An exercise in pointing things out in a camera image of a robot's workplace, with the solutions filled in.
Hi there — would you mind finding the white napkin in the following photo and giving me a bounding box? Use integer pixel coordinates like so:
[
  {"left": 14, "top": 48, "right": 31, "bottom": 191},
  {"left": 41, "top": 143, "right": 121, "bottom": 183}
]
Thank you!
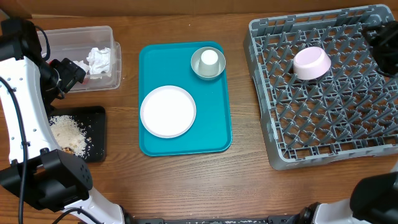
[{"left": 73, "top": 47, "right": 111, "bottom": 79}]

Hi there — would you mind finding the pile of white rice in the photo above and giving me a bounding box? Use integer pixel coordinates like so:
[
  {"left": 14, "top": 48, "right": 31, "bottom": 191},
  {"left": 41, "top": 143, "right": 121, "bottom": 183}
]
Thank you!
[{"left": 49, "top": 115, "right": 91, "bottom": 158}]

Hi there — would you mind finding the brown walnut food scrap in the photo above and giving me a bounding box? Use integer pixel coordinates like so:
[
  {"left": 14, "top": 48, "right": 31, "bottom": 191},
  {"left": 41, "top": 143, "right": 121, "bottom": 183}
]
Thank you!
[{"left": 62, "top": 147, "right": 74, "bottom": 154}]

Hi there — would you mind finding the small pink-white bowl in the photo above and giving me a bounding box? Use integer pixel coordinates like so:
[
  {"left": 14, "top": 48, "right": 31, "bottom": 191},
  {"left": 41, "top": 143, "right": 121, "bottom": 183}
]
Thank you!
[{"left": 293, "top": 47, "right": 331, "bottom": 80}]

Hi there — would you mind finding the large white plate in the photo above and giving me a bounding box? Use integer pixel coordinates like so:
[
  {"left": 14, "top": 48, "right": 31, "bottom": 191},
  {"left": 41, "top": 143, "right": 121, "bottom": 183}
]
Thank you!
[{"left": 140, "top": 85, "right": 197, "bottom": 138}]

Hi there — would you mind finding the red snack wrapper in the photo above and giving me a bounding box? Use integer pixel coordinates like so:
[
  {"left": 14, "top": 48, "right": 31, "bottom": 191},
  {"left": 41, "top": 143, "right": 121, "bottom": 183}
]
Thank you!
[{"left": 82, "top": 78, "right": 89, "bottom": 85}]

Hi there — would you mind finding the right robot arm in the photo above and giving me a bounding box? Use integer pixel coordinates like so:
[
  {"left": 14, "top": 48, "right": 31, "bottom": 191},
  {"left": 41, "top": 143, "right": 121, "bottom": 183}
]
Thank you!
[{"left": 286, "top": 21, "right": 397, "bottom": 224}]

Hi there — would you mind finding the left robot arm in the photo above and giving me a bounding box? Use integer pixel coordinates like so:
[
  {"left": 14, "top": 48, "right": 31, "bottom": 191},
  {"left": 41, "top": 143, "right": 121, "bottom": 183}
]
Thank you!
[{"left": 1, "top": 18, "right": 134, "bottom": 223}]

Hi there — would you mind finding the grey dishwasher rack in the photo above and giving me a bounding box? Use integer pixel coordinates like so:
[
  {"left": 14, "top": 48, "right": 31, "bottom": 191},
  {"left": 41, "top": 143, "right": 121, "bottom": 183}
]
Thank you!
[{"left": 243, "top": 4, "right": 397, "bottom": 170}]

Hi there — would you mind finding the clear plastic bin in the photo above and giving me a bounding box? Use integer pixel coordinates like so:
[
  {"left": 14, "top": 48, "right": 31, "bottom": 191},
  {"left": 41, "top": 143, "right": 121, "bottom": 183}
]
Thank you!
[{"left": 37, "top": 26, "right": 121, "bottom": 92}]

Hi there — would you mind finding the black tray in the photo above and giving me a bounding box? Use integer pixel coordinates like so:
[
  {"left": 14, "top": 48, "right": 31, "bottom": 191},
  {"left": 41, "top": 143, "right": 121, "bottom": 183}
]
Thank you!
[{"left": 50, "top": 106, "right": 107, "bottom": 163}]

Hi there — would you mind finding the teal serving tray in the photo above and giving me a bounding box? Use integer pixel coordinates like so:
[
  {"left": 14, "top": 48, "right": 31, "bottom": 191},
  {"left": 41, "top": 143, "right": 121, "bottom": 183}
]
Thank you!
[{"left": 138, "top": 41, "right": 233, "bottom": 157}]

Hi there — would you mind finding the grey-green bowl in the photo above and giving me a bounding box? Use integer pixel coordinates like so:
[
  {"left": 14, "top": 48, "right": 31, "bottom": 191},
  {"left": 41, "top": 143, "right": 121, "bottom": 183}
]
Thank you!
[{"left": 191, "top": 47, "right": 226, "bottom": 80}]

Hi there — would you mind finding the white paper cup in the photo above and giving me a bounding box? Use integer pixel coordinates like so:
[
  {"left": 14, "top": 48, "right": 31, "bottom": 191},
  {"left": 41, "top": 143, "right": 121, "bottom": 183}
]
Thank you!
[{"left": 198, "top": 49, "right": 219, "bottom": 77}]

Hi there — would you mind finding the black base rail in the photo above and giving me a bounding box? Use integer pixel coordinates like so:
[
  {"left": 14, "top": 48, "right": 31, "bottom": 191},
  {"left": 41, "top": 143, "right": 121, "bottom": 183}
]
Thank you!
[{"left": 127, "top": 214, "right": 299, "bottom": 224}]

